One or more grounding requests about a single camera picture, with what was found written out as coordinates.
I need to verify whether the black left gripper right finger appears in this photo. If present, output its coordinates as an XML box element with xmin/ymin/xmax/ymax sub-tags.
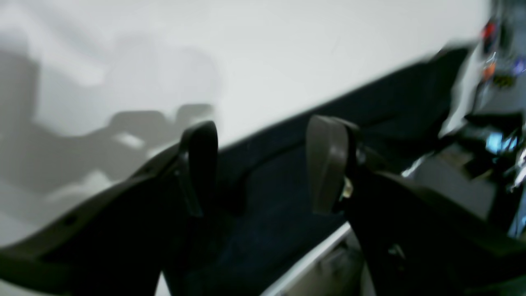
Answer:
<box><xmin>306</xmin><ymin>114</ymin><xmax>525</xmax><ymax>296</ymax></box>

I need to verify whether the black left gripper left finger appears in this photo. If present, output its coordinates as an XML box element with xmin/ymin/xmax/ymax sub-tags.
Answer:
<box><xmin>0</xmin><ymin>120</ymin><xmax>218</xmax><ymax>296</ymax></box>

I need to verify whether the black t-shirt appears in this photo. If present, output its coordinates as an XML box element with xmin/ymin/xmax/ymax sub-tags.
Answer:
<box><xmin>163</xmin><ymin>45</ymin><xmax>472</xmax><ymax>296</ymax></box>

